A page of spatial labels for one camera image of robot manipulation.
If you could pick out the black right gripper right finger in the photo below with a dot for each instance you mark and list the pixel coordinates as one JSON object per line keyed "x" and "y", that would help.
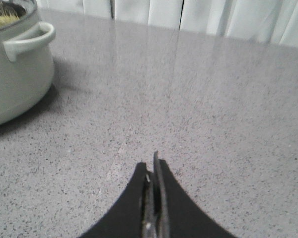
{"x": 178, "y": 216}

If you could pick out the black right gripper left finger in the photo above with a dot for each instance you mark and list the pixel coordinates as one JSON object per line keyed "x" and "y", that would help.
{"x": 124, "y": 218}

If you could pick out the yellow corn cob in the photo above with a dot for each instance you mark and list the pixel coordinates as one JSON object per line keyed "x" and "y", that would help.
{"x": 7, "y": 19}

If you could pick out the pale green electric cooking pot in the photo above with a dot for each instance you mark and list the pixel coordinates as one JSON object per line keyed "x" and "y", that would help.
{"x": 26, "y": 63}

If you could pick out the white curtain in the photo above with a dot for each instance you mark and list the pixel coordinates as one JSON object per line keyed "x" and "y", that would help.
{"x": 266, "y": 21}

